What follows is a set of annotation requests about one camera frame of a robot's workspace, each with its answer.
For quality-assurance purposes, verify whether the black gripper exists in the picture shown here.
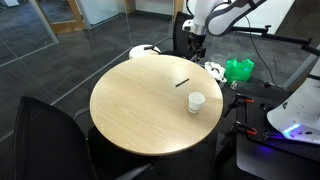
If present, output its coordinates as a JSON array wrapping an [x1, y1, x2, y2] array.
[[186, 33, 207, 62]]

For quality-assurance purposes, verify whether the black pen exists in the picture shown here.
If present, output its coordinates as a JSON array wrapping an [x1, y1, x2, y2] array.
[[174, 77, 191, 89]]

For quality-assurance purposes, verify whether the white paper cup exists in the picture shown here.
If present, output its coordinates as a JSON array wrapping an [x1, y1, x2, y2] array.
[[187, 91, 207, 115]]

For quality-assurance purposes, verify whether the black mesh office chair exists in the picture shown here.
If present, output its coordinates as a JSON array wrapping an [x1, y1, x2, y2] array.
[[12, 95, 155, 180], [163, 11, 202, 63]]

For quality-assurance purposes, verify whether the white crumpled object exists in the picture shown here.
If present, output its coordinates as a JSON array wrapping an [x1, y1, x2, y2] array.
[[203, 61, 228, 84]]

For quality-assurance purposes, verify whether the green plastic object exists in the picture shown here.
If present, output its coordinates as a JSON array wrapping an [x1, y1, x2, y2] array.
[[224, 58, 256, 85]]

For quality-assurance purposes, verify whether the small clear plastic object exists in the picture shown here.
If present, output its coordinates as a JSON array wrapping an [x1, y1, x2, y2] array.
[[229, 79, 240, 92]]

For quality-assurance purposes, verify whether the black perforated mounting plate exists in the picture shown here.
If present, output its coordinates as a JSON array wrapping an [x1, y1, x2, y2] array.
[[234, 99, 320, 163]]

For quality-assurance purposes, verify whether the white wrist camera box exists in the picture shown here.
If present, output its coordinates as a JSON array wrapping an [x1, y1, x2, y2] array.
[[181, 19, 197, 34]]

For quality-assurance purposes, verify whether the black hanging cable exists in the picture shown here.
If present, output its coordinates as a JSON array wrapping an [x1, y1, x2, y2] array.
[[244, 14, 278, 88]]

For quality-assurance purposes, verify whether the orange-handled black clamp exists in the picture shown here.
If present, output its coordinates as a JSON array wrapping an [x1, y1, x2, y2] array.
[[229, 120, 259, 138], [222, 93, 256, 118]]

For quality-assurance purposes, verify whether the black camera stand bar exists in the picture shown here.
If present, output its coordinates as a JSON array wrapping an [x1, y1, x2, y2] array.
[[229, 24, 320, 57]]

